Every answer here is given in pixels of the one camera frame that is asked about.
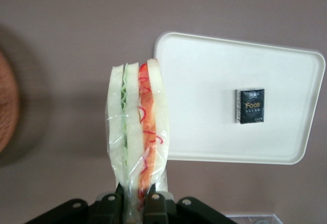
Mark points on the cream plastic tray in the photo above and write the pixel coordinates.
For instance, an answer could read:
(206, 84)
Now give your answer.
(204, 101)

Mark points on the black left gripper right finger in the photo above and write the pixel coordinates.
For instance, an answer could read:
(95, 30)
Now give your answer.
(158, 208)

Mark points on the brown woven basket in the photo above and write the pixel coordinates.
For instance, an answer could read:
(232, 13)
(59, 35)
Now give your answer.
(7, 101)

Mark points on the clear acrylic bottle box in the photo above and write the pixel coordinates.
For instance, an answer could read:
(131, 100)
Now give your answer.
(255, 219)

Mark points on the black Face tissue pack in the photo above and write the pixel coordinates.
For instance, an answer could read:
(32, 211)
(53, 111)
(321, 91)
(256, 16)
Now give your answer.
(250, 105)

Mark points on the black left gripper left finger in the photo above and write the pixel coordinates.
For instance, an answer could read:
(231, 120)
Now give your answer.
(107, 208)

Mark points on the toy sandwich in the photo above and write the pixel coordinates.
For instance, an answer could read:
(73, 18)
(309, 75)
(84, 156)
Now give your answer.
(132, 122)

